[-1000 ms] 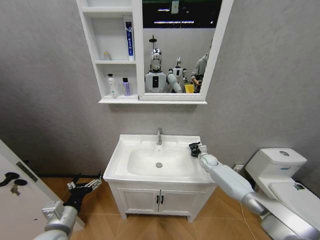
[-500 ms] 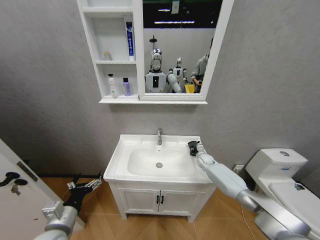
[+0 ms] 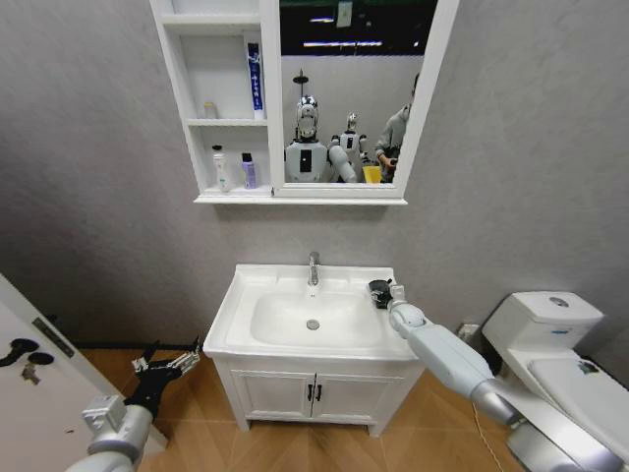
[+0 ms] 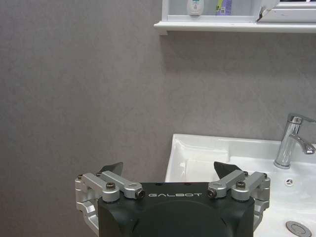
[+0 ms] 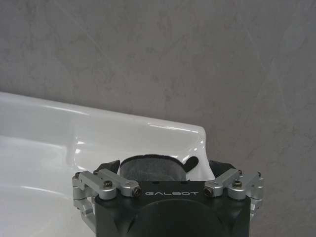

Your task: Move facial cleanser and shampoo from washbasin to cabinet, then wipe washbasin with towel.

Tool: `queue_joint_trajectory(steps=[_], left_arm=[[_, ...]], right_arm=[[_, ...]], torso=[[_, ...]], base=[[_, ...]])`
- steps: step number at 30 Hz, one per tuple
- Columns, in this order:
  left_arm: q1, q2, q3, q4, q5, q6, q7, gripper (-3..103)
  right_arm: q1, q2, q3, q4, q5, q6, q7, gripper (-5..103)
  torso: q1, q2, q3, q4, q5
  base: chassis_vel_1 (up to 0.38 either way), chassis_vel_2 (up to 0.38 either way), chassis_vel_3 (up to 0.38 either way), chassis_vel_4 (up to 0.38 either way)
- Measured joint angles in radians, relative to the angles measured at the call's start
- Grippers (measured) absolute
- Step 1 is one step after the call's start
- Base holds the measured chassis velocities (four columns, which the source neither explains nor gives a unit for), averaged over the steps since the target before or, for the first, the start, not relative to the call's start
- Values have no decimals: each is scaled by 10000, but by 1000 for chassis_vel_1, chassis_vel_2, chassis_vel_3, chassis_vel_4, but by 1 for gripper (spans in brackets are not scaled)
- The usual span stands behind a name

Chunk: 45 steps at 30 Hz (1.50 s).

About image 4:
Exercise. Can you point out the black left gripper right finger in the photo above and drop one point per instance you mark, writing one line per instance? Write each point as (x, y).
(256, 187)

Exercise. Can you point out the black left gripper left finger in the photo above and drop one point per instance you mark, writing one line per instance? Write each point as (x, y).
(91, 185)

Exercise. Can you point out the white ceramic washbasin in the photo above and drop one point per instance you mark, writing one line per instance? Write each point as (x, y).
(279, 187)

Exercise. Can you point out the white cabinet door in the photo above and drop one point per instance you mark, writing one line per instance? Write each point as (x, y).
(288, 11)

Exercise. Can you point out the chrome sink drain plug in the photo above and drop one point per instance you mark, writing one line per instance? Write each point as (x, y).
(298, 228)

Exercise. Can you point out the chrome basin faucet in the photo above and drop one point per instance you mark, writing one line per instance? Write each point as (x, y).
(293, 140)

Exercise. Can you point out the purple toiletry box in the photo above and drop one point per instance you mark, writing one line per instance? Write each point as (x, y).
(224, 7)

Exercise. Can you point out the small white lotion bottle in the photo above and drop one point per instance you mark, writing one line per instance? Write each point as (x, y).
(194, 7)

